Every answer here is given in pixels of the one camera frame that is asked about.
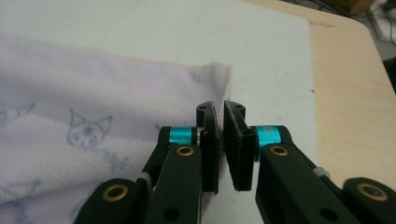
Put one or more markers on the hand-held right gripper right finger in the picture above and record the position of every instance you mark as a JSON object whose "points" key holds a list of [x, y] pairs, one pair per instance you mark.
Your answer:
{"points": [[238, 155]]}

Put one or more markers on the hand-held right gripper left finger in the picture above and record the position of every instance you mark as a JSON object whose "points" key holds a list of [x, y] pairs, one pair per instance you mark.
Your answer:
{"points": [[208, 155]]}

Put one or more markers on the lilac printed towel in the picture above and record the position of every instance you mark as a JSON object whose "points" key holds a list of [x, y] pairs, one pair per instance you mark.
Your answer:
{"points": [[93, 109]]}

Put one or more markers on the white grid mat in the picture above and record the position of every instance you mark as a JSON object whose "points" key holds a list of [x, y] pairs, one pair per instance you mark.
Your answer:
{"points": [[155, 28]]}

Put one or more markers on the large brown cardboard box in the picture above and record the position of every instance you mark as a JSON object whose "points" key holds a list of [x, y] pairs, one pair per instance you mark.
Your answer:
{"points": [[348, 6]]}

